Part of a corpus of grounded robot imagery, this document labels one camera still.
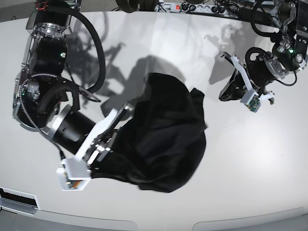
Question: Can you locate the white power strip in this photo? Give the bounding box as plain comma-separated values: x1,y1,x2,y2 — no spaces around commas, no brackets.
154,0,240,17

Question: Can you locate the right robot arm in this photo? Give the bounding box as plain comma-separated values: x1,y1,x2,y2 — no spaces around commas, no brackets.
13,0,106,160

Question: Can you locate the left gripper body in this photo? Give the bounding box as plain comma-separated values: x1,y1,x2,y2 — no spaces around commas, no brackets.
248,73,271,95

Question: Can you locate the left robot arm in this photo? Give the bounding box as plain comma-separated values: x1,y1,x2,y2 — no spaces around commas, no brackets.
218,0,308,112

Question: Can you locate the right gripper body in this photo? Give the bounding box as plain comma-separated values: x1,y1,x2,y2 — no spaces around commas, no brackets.
83,129,118,168

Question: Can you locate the black corrugated cable hose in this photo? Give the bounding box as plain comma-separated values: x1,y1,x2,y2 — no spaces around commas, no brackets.
64,11,106,96

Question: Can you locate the black t-shirt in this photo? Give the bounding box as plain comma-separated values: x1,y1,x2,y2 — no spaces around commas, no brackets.
92,73,206,193

